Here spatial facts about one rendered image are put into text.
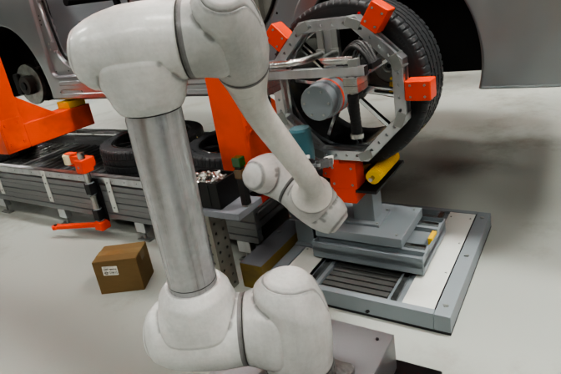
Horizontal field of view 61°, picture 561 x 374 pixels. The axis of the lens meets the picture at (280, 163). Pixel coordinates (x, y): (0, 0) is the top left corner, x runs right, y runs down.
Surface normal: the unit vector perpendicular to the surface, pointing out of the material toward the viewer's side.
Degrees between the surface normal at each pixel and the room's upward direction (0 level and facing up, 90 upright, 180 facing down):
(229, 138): 90
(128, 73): 99
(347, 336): 2
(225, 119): 90
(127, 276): 90
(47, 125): 90
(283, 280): 8
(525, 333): 0
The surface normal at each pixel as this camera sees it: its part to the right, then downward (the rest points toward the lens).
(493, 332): -0.15, -0.93
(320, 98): -0.52, 0.37
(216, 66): 0.23, 0.87
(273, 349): -0.07, 0.29
